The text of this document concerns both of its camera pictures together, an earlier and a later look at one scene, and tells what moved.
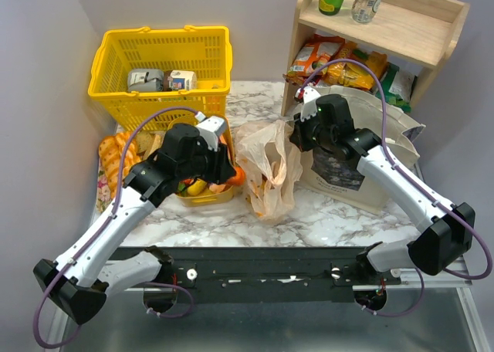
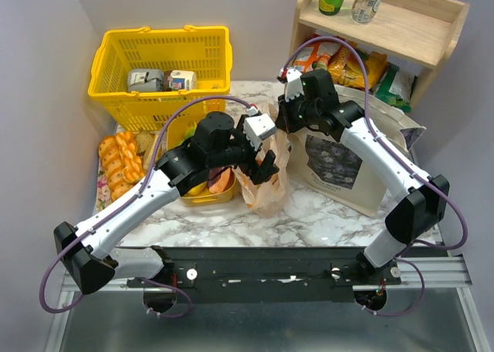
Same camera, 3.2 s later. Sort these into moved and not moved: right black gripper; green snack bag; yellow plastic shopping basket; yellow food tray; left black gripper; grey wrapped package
Moved: left black gripper; right black gripper
Not moved: grey wrapped package; yellow plastic shopping basket; green snack bag; yellow food tray
